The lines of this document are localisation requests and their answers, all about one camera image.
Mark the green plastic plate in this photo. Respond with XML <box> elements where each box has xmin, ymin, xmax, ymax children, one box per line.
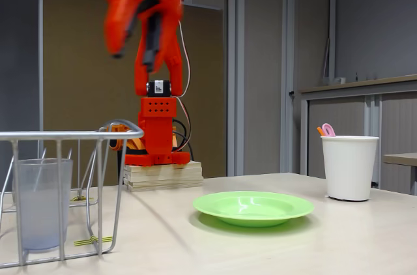
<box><xmin>192</xmin><ymin>191</ymin><xmax>315</xmax><ymax>227</ymax></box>

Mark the pink plastic fork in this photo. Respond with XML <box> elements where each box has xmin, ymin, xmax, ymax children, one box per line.
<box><xmin>321</xmin><ymin>123</ymin><xmax>337</xmax><ymax>138</ymax></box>

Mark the translucent grey plastic cup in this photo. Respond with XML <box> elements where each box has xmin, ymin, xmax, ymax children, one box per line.
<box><xmin>12</xmin><ymin>158</ymin><xmax>74</xmax><ymax>253</ymax></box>

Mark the brown partition board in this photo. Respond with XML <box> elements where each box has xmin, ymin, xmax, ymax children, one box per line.
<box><xmin>38</xmin><ymin>0</ymin><xmax>226</xmax><ymax>188</ymax></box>

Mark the light orange clamp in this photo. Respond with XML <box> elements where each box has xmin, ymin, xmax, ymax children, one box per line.
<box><xmin>99</xmin><ymin>123</ymin><xmax>147</xmax><ymax>158</ymax></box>

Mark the wooden base block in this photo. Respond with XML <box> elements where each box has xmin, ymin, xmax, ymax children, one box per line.
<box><xmin>122</xmin><ymin>161</ymin><xmax>205</xmax><ymax>193</ymax></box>

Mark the yellow black striped tape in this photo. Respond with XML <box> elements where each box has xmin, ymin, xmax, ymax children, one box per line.
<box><xmin>74</xmin><ymin>236</ymin><xmax>114</xmax><ymax>247</ymax></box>
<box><xmin>67</xmin><ymin>195</ymin><xmax>95</xmax><ymax>204</ymax></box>

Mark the grey leaning rod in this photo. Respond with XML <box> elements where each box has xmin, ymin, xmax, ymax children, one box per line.
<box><xmin>322</xmin><ymin>38</ymin><xmax>332</xmax><ymax>86</ymax></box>

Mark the white paper cup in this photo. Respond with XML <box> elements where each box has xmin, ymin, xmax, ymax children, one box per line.
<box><xmin>320</xmin><ymin>135</ymin><xmax>381</xmax><ymax>202</ymax></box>

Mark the grey cabinet with wooden top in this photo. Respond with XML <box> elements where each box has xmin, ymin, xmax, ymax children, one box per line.
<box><xmin>298</xmin><ymin>74</ymin><xmax>417</xmax><ymax>196</ymax></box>

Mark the beige side table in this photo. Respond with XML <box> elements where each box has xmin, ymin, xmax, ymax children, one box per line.
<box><xmin>383</xmin><ymin>152</ymin><xmax>417</xmax><ymax>196</ymax></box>

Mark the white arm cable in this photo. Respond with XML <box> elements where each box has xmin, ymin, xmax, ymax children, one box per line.
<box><xmin>177</xmin><ymin>19</ymin><xmax>192</xmax><ymax>126</ymax></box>

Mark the black base cable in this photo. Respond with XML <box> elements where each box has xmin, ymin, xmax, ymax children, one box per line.
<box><xmin>171</xmin><ymin>118</ymin><xmax>195</xmax><ymax>162</ymax></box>

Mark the metal wire dish rack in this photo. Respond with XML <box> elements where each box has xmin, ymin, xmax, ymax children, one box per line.
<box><xmin>0</xmin><ymin>118</ymin><xmax>145</xmax><ymax>269</ymax></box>

